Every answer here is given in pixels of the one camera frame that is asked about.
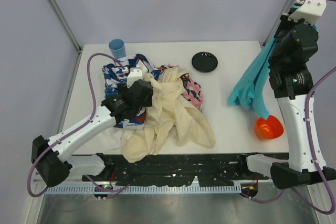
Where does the cream cloth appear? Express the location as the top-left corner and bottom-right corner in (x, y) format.
(121, 67), (216, 163)

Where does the pink patterned cloth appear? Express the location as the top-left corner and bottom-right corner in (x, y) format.
(176, 66), (204, 111)

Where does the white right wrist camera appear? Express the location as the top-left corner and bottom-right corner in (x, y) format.
(287, 0), (327, 26)

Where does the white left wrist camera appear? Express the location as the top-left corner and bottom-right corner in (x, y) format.
(127, 68), (143, 88)

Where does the blue white red patterned cloth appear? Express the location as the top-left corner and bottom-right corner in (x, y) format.
(102, 54), (162, 130)

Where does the white slotted cable duct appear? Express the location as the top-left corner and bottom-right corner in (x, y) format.
(45, 183), (242, 195)

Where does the orange plastic cup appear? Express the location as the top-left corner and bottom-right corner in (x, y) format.
(254, 115), (284, 141)

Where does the teal cloth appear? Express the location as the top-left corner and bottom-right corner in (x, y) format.
(226, 3), (319, 119)

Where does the blue plastic cup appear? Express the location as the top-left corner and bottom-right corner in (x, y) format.
(108, 39), (126, 59)

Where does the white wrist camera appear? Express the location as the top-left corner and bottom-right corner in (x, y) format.
(287, 0), (327, 26)
(127, 68), (143, 88)

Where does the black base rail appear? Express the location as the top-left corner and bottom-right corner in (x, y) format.
(49, 152), (300, 187)

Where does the left aluminium frame post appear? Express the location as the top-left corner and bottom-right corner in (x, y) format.
(47, 0), (82, 52)

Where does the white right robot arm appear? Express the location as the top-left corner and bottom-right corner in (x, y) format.
(246, 7), (335, 189)

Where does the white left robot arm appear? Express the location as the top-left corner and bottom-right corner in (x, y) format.
(31, 80), (153, 187)

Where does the black round plate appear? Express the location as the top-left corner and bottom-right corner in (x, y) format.
(192, 51), (218, 73)

